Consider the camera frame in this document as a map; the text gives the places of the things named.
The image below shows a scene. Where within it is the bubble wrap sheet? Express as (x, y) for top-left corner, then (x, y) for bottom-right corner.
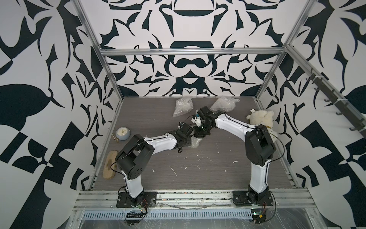
(190, 136), (203, 148)
(173, 96), (193, 117)
(210, 97), (240, 112)

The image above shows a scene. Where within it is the white teddy bear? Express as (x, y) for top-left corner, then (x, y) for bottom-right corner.
(246, 109), (278, 140)

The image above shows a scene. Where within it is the black wall hook rail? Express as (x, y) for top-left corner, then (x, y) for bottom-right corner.
(306, 68), (366, 138)

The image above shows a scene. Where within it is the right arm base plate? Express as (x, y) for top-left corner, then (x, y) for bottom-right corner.
(232, 189), (274, 207)

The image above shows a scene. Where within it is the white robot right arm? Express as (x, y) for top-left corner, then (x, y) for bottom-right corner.
(191, 106), (275, 194)

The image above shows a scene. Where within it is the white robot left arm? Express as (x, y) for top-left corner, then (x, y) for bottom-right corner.
(115, 122), (193, 199)

